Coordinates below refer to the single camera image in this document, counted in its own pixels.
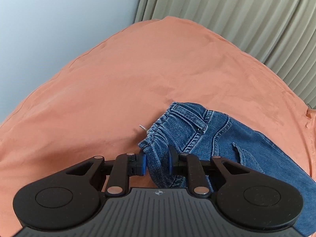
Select orange bed sheet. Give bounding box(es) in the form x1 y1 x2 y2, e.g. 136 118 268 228
0 16 316 237

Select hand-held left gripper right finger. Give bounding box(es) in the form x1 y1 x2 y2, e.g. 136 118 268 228
167 144 258 198

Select blue denim pants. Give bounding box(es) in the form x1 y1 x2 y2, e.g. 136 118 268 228
138 101 316 237

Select beige pleated curtain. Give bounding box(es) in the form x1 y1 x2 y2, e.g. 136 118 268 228
134 0 316 109

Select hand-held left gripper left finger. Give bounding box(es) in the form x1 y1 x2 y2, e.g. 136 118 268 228
58 152 148 198

